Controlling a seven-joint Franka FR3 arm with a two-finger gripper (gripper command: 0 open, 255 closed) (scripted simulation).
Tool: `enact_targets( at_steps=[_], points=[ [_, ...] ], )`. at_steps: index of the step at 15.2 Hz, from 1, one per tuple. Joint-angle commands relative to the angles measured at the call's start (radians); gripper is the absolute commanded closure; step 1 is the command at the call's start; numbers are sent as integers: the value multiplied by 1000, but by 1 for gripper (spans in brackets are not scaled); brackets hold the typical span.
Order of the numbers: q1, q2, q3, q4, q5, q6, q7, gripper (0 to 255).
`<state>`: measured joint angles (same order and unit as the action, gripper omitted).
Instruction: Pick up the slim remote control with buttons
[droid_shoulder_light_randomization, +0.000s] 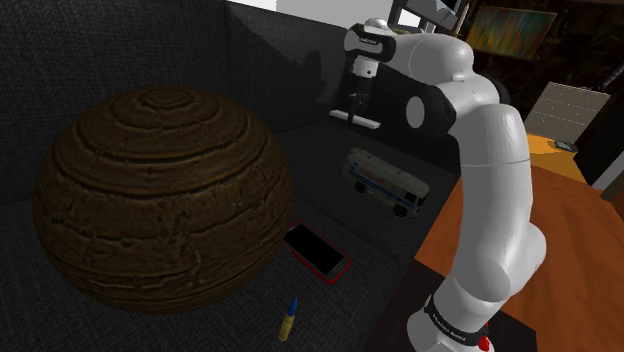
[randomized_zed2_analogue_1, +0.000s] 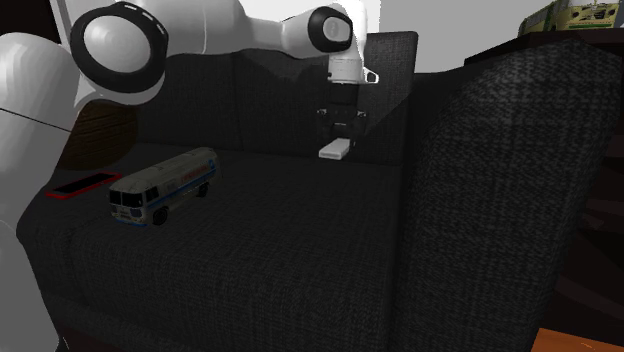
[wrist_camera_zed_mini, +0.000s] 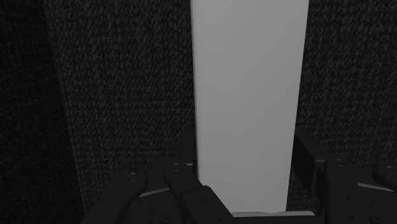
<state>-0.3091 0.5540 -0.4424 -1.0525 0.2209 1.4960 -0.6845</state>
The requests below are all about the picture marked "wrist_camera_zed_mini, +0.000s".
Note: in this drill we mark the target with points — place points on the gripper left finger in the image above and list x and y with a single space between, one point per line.
173 189

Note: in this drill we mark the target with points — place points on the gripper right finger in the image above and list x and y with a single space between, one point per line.
344 192

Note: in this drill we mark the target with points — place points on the grey robot stand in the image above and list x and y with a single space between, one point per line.
248 102

